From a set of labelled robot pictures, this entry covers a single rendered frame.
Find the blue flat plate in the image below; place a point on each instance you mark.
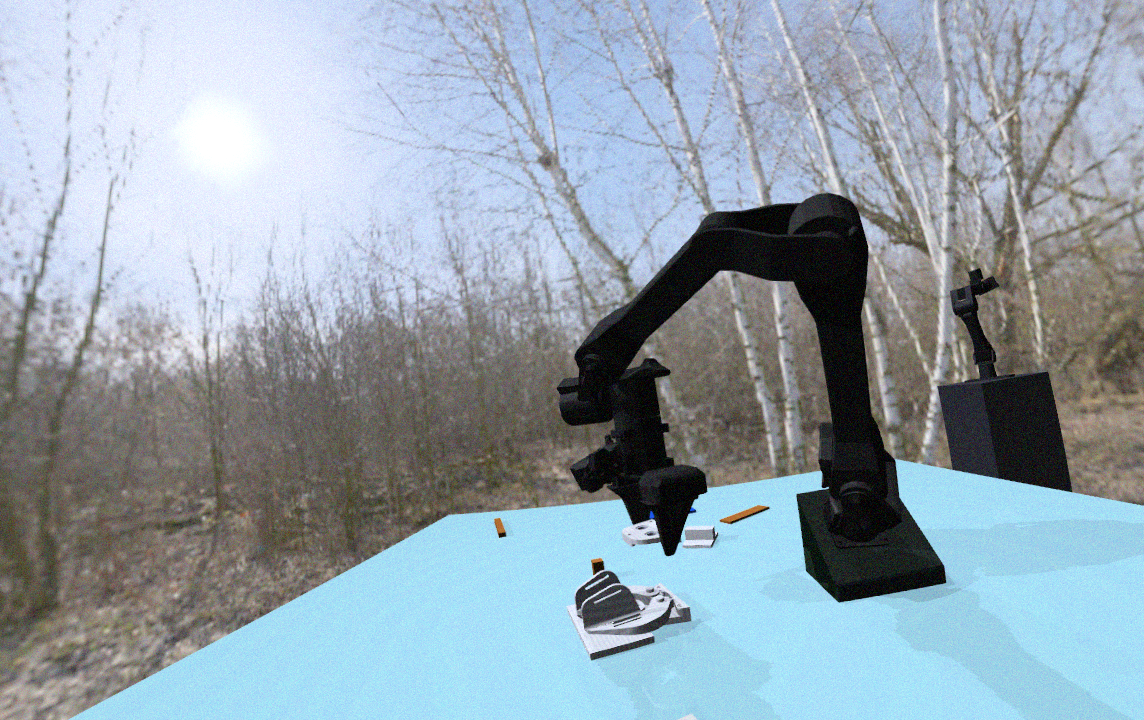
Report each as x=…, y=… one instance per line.
x=692, y=510

